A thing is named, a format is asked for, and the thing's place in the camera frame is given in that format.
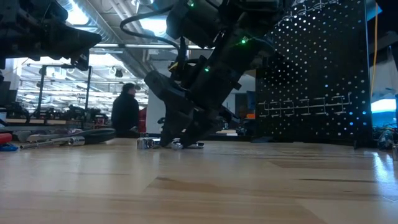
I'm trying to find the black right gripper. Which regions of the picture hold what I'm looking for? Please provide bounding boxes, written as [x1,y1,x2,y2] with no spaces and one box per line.
[144,67,242,149]

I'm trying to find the silver wire ring tool rack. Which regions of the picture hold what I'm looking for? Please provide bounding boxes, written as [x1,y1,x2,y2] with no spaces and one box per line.
[258,92,354,118]
[279,0,340,24]

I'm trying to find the chrome extension bar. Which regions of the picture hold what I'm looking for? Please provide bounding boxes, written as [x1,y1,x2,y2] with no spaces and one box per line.
[20,136,86,150]

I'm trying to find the eyeglasses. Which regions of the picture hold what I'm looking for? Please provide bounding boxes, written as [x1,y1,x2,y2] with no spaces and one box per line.
[377,129,396,152]

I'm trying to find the silver ventilation duct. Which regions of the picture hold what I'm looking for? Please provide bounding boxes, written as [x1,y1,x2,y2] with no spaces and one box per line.
[52,0,116,43]

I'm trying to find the black background station frame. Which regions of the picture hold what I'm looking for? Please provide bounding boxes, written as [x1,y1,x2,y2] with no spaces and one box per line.
[36,64,93,129]

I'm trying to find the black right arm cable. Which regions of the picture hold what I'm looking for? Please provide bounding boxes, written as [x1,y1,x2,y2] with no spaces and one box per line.
[119,11,187,50]

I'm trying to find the cluttered background workbench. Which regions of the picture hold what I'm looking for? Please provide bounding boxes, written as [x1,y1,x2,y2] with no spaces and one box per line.
[0,104,110,129]

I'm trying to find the bright ceiling light panel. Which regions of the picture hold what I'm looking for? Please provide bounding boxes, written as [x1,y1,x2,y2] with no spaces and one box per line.
[138,17,169,35]

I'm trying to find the person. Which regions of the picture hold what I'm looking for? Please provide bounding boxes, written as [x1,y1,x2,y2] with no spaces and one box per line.
[111,82,141,139]

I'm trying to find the black perforated peg board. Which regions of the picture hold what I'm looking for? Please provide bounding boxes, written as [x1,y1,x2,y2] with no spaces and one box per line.
[254,0,377,149]

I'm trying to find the red cabinet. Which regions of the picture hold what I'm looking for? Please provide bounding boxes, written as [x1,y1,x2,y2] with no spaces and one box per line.
[139,107,147,134]

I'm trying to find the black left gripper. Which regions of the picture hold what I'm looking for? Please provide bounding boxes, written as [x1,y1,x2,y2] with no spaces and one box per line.
[0,0,103,72]

